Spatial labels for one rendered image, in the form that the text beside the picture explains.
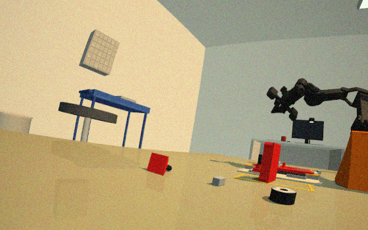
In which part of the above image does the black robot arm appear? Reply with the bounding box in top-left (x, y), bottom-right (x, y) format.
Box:
top-left (289, 78), bottom-right (368, 134)

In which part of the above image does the black rubber tyre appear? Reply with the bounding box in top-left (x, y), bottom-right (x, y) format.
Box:
top-left (269, 187), bottom-right (296, 205)

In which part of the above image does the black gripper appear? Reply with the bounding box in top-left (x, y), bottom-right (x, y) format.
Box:
top-left (267, 87), bottom-right (298, 121)

